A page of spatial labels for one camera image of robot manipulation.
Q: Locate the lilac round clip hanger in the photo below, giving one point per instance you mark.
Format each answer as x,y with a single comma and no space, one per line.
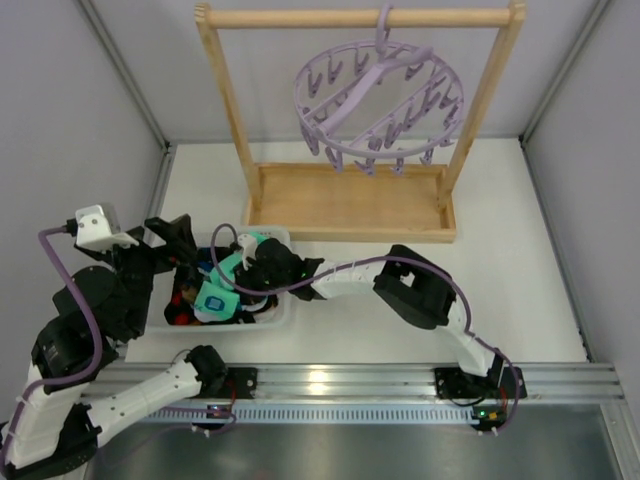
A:
378,100

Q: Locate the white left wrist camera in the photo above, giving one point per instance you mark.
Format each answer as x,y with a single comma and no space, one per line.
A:
96,228

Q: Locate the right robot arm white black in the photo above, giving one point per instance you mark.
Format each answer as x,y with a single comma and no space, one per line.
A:
421,293

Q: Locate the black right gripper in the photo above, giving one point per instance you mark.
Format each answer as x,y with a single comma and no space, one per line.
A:
261,270

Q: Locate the mint green sock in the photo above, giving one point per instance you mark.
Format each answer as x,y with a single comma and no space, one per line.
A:
215,304
229,262

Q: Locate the wooden hanging rack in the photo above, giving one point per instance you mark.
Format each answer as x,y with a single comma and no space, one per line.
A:
315,202

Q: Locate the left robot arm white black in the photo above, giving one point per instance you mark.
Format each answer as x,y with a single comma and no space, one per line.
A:
52,430

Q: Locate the aluminium mounting rail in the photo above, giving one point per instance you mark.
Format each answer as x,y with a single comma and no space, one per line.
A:
405,394

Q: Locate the black red yellow argyle sock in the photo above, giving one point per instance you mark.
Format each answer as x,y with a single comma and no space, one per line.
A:
179,312

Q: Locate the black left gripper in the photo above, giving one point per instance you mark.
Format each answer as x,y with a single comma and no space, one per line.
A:
163,245

